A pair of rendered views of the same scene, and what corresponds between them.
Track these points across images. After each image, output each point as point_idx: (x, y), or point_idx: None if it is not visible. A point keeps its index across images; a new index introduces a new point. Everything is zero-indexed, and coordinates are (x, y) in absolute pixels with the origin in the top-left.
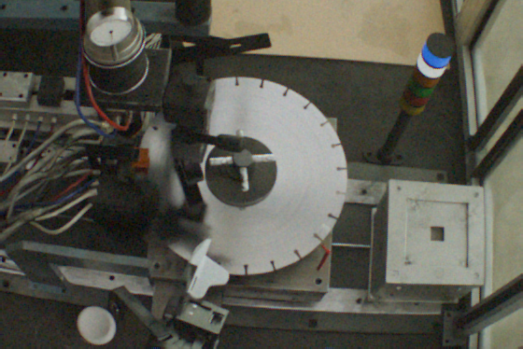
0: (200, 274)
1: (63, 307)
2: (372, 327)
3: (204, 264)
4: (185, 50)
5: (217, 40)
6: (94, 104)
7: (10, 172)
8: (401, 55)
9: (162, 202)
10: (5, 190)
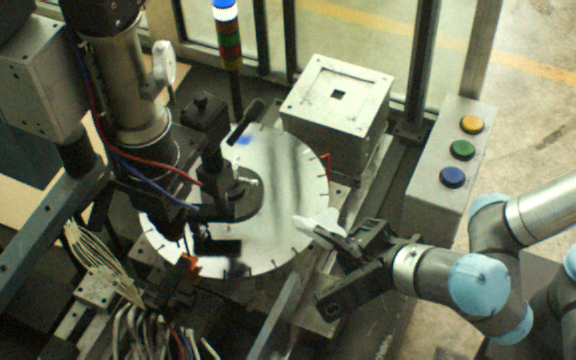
0: (324, 227)
1: None
2: (384, 185)
3: (316, 221)
4: (95, 210)
5: (100, 182)
6: (183, 172)
7: None
8: (163, 94)
9: (234, 259)
10: None
